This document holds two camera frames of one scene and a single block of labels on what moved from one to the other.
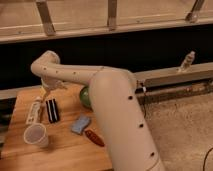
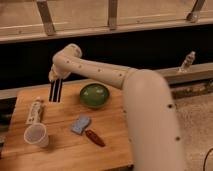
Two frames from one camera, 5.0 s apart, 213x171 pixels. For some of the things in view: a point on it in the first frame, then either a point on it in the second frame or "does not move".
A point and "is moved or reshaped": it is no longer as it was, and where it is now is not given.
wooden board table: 53,131 does not move
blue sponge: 80,125 does not move
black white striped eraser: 52,108 is moved or reshaped
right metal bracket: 193,15 does not move
